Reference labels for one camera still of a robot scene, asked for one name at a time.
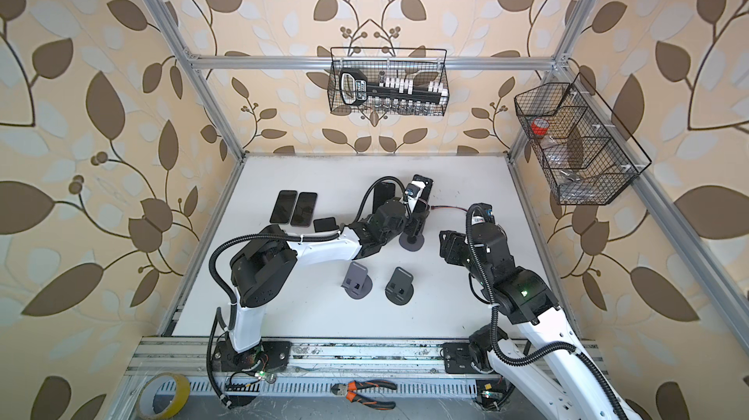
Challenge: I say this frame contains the middle grey phone stand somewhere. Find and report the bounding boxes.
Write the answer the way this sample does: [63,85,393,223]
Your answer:
[399,233,424,252]

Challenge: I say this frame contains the black phone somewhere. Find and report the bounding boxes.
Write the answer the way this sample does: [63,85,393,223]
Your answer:
[290,192,318,227]
[372,181,397,213]
[313,217,339,233]
[269,190,298,224]

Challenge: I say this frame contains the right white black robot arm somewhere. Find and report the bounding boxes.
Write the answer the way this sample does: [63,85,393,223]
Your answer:
[440,203,640,419]

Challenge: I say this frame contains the front right grey phone stand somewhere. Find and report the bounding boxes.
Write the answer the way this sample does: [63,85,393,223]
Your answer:
[385,267,415,306]

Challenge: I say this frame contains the red capped bottle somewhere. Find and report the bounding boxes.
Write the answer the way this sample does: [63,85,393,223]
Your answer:
[530,118,550,138]

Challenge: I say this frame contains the back wire basket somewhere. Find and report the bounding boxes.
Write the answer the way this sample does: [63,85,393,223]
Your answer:
[327,46,451,117]

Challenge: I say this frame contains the black socket tool set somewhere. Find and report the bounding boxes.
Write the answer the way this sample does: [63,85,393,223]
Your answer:
[337,68,450,106]

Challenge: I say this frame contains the yellow tape roll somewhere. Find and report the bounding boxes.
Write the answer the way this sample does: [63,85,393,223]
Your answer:
[136,372,191,420]

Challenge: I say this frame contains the orange handled pliers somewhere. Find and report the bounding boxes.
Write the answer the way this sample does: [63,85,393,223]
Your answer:
[330,378,399,411]

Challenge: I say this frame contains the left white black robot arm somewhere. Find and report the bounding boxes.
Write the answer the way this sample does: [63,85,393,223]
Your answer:
[206,174,433,409]

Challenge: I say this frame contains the right wire basket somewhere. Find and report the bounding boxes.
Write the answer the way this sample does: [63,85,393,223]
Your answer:
[514,74,651,206]

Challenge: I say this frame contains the front left grey phone stand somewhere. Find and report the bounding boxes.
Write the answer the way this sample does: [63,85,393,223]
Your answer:
[341,261,373,300]

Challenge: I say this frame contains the grey phone stand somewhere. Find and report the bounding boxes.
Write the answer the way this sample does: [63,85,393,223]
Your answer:
[385,267,415,306]
[399,233,424,252]
[341,261,373,300]

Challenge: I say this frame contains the wire basket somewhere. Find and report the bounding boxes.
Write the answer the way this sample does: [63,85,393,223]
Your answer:
[514,74,651,206]
[327,46,451,117]

